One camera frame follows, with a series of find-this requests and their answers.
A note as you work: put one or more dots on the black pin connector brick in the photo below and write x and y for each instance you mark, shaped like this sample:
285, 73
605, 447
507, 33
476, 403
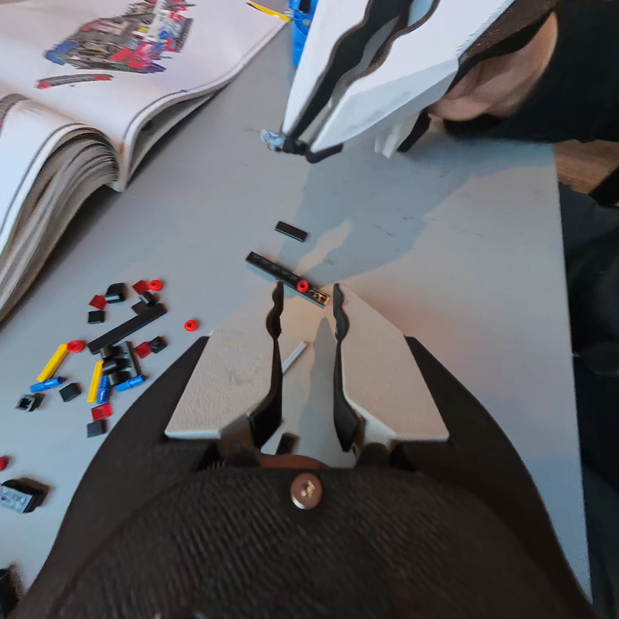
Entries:
22, 495

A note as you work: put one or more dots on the grey axle rod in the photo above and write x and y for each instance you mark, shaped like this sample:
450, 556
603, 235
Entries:
295, 358

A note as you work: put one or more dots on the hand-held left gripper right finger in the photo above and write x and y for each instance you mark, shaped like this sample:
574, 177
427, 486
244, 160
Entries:
391, 387

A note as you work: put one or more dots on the small black brick tile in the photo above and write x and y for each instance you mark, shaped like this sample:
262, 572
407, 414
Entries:
291, 230

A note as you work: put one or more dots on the black hinge brick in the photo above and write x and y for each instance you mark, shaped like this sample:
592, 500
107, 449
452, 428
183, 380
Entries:
121, 362

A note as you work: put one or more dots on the person's right forearm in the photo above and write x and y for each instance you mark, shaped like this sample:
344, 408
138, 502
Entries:
590, 72

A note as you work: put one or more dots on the person's right hand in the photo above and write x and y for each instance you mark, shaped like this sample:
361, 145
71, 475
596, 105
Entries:
507, 82

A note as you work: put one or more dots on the pile of small brick pieces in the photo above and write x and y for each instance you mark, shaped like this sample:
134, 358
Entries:
125, 333

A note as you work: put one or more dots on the person's dark clothing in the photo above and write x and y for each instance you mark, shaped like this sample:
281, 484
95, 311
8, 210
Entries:
599, 338

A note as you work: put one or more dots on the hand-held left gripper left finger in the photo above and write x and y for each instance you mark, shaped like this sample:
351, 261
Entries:
217, 387

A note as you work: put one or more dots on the open instruction booklet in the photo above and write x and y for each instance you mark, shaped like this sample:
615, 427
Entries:
72, 121

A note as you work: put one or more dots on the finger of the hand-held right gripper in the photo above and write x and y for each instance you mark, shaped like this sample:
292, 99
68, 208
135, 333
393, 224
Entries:
411, 72
314, 48

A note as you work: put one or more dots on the toy brick car model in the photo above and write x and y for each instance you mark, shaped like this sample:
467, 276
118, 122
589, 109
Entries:
300, 34

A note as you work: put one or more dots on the small black brick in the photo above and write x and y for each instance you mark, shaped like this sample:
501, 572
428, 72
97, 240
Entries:
286, 443

